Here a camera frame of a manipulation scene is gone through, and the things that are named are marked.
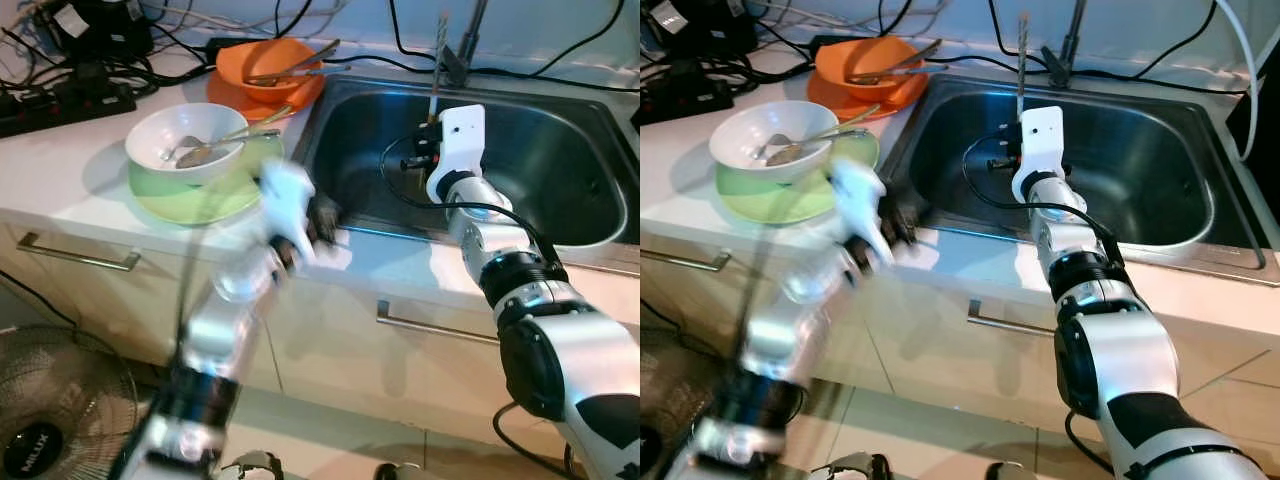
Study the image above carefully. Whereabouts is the long thin metal utensil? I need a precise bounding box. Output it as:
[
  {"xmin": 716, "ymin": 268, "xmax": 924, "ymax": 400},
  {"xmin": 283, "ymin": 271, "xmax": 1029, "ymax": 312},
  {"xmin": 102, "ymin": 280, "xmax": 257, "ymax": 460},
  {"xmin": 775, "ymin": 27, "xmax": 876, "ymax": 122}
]
[
  {"xmin": 429, "ymin": 12, "xmax": 449, "ymax": 123},
  {"xmin": 1014, "ymin": 12, "xmax": 1032, "ymax": 123}
]

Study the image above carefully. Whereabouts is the silver metal spoon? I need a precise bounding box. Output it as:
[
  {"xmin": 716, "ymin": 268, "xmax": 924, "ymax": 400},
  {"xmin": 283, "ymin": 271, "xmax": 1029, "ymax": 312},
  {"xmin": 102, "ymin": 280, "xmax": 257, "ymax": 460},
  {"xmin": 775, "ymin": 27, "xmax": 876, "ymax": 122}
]
[
  {"xmin": 175, "ymin": 125, "xmax": 283, "ymax": 169},
  {"xmin": 160, "ymin": 104, "xmax": 297, "ymax": 161},
  {"xmin": 750, "ymin": 103, "xmax": 883, "ymax": 159},
  {"xmin": 765, "ymin": 125, "xmax": 871, "ymax": 167}
]

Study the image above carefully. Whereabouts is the white ribbed bowl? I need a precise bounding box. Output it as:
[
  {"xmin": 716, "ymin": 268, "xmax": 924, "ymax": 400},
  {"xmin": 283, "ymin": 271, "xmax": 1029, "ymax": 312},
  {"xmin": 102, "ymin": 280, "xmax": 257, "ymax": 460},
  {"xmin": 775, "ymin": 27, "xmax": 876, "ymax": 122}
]
[
  {"xmin": 708, "ymin": 100, "xmax": 841, "ymax": 184},
  {"xmin": 125, "ymin": 102, "xmax": 251, "ymax": 186}
]

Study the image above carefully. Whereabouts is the dark metal faucet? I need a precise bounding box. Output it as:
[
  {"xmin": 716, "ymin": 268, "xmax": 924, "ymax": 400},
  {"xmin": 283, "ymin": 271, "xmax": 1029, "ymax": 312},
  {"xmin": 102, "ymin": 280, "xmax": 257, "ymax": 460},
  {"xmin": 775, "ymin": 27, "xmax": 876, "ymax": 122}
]
[
  {"xmin": 1040, "ymin": 0, "xmax": 1091, "ymax": 89},
  {"xmin": 440, "ymin": 0, "xmax": 491, "ymax": 86}
]

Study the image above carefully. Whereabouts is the orange plate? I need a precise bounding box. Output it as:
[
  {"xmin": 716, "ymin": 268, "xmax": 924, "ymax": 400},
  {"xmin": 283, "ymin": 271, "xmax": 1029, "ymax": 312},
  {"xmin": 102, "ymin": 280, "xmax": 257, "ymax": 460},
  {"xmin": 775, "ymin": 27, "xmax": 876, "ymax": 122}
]
[
  {"xmin": 806, "ymin": 68, "xmax": 929, "ymax": 121},
  {"xmin": 207, "ymin": 70, "xmax": 326, "ymax": 123}
]

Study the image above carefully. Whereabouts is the silver metal utensil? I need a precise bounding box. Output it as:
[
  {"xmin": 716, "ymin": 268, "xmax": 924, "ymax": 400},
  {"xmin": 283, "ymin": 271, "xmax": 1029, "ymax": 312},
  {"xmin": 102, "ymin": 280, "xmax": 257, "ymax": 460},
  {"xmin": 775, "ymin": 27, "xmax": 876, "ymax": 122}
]
[
  {"xmin": 248, "ymin": 65, "xmax": 353, "ymax": 86},
  {"xmin": 248, "ymin": 40, "xmax": 343, "ymax": 83},
  {"xmin": 850, "ymin": 40, "xmax": 943, "ymax": 83},
  {"xmin": 850, "ymin": 64, "xmax": 946, "ymax": 85}
]

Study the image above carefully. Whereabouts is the stainless steel sink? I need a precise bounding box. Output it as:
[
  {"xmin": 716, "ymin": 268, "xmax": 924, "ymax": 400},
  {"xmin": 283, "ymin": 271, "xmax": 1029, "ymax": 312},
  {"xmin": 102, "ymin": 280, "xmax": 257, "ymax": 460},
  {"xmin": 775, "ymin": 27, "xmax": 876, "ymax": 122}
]
[
  {"xmin": 290, "ymin": 72, "xmax": 641, "ymax": 251},
  {"xmin": 880, "ymin": 72, "xmax": 1280, "ymax": 266}
]

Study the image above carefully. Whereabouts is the light green plate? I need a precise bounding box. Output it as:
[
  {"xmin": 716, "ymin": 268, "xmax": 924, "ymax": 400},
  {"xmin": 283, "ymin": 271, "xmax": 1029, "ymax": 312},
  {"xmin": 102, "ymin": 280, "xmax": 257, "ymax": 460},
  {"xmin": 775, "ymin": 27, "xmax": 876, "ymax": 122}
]
[
  {"xmin": 128, "ymin": 130, "xmax": 286, "ymax": 226},
  {"xmin": 715, "ymin": 130, "xmax": 881, "ymax": 223}
]

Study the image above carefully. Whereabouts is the cream sink counter cabinet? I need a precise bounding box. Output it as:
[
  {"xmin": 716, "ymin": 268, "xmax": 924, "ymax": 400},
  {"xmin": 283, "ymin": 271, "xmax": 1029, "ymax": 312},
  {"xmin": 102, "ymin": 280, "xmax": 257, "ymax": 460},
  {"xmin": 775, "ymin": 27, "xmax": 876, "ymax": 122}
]
[
  {"xmin": 640, "ymin": 215, "xmax": 1280, "ymax": 441},
  {"xmin": 0, "ymin": 215, "xmax": 641, "ymax": 456}
]

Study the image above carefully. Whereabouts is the orange bowl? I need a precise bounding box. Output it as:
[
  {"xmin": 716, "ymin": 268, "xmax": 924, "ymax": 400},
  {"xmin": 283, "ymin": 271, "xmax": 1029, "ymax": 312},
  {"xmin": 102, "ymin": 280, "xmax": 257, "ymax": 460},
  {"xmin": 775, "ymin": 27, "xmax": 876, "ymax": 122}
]
[
  {"xmin": 815, "ymin": 36, "xmax": 923, "ymax": 103},
  {"xmin": 216, "ymin": 38, "xmax": 323, "ymax": 106}
]

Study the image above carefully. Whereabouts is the black power strip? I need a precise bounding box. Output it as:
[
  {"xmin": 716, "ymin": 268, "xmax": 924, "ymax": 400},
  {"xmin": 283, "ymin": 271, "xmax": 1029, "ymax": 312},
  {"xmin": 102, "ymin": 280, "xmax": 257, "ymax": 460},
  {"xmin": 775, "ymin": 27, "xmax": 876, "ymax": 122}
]
[
  {"xmin": 0, "ymin": 80, "xmax": 138, "ymax": 139},
  {"xmin": 640, "ymin": 78, "xmax": 749, "ymax": 128}
]

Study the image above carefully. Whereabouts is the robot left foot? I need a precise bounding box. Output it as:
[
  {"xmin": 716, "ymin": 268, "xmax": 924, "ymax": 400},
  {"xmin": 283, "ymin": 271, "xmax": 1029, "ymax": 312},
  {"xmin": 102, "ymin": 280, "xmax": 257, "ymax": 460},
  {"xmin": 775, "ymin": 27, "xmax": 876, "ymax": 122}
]
[
  {"xmin": 815, "ymin": 452, "xmax": 891, "ymax": 480},
  {"xmin": 220, "ymin": 450, "xmax": 286, "ymax": 480}
]

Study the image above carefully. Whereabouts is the black power adapter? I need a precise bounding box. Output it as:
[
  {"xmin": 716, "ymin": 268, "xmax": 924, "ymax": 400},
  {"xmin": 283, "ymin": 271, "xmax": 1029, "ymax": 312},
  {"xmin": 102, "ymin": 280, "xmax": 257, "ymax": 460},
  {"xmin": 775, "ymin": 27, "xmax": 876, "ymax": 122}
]
[
  {"xmin": 650, "ymin": 0, "xmax": 761, "ymax": 56},
  {"xmin": 45, "ymin": 0, "xmax": 156, "ymax": 61}
]

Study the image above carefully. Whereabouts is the black floor fan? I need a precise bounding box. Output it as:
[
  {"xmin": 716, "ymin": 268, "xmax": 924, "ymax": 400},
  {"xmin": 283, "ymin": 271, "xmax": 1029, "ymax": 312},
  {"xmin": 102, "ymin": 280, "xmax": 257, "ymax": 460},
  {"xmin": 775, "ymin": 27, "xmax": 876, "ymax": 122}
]
[
  {"xmin": 640, "ymin": 325, "xmax": 746, "ymax": 480},
  {"xmin": 0, "ymin": 325, "xmax": 139, "ymax": 480}
]

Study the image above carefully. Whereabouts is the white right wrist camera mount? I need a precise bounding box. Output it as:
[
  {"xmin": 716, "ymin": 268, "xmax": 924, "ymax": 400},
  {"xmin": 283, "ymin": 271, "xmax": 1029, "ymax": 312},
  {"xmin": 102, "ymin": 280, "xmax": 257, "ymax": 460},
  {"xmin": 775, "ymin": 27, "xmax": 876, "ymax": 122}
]
[
  {"xmin": 425, "ymin": 104, "xmax": 487, "ymax": 206},
  {"xmin": 1010, "ymin": 105, "xmax": 1066, "ymax": 206}
]

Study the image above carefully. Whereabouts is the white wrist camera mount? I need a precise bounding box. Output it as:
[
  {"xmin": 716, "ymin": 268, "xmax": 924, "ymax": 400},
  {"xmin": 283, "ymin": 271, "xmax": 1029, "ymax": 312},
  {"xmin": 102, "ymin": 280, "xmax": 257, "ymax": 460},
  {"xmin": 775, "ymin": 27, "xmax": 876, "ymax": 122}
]
[
  {"xmin": 830, "ymin": 158, "xmax": 896, "ymax": 269},
  {"xmin": 425, "ymin": 104, "xmax": 487, "ymax": 206},
  {"xmin": 1010, "ymin": 105, "xmax": 1066, "ymax": 206},
  {"xmin": 255, "ymin": 160, "xmax": 321, "ymax": 266}
]

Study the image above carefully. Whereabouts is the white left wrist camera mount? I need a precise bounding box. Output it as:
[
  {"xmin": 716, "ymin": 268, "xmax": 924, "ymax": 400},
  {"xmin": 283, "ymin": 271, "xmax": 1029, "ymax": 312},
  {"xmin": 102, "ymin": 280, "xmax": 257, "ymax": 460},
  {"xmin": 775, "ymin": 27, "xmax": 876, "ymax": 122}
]
[
  {"xmin": 255, "ymin": 160, "xmax": 321, "ymax": 266},
  {"xmin": 830, "ymin": 158, "xmax": 896, "ymax": 269}
]

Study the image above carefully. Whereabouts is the black wall cable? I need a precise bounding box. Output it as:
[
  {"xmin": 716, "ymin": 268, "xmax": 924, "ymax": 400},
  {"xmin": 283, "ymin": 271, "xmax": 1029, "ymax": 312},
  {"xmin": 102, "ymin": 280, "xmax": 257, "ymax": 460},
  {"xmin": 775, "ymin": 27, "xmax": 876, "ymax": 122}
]
[
  {"xmin": 387, "ymin": 0, "xmax": 446, "ymax": 63},
  {"xmin": 986, "ymin": 0, "xmax": 1043, "ymax": 63},
  {"xmin": 470, "ymin": 0, "xmax": 629, "ymax": 79},
  {"xmin": 1075, "ymin": 0, "xmax": 1219, "ymax": 79}
]

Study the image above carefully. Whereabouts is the silver drawer handle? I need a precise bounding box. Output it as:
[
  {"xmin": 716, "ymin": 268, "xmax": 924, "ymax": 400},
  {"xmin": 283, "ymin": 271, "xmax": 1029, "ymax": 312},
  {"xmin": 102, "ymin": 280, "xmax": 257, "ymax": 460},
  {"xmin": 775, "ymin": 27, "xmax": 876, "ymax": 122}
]
[
  {"xmin": 15, "ymin": 232, "xmax": 143, "ymax": 273},
  {"xmin": 376, "ymin": 300, "xmax": 501, "ymax": 346},
  {"xmin": 640, "ymin": 245, "xmax": 729, "ymax": 273},
  {"xmin": 966, "ymin": 300, "xmax": 1059, "ymax": 339}
]

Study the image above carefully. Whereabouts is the white hose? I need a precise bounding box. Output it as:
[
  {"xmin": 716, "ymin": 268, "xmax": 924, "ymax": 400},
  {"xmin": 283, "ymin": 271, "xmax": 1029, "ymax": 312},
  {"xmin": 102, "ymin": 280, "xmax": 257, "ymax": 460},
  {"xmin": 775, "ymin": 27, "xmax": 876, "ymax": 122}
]
[{"xmin": 1215, "ymin": 0, "xmax": 1263, "ymax": 161}]

